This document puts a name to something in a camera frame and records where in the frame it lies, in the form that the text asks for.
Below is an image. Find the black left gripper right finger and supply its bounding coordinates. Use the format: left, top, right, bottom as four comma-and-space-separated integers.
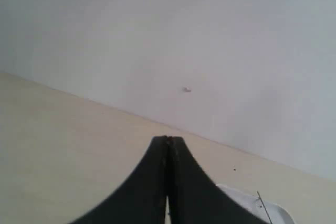
166, 136, 265, 224

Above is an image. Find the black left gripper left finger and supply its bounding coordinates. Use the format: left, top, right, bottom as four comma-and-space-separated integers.
73, 136, 168, 223

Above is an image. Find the thin metal skewer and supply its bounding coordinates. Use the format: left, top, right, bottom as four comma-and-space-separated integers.
257, 191, 273, 224

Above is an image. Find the white plastic tray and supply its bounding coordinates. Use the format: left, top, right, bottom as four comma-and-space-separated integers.
216, 184, 296, 224

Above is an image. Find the white wall hook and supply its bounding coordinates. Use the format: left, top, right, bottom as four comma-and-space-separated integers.
182, 87, 192, 93

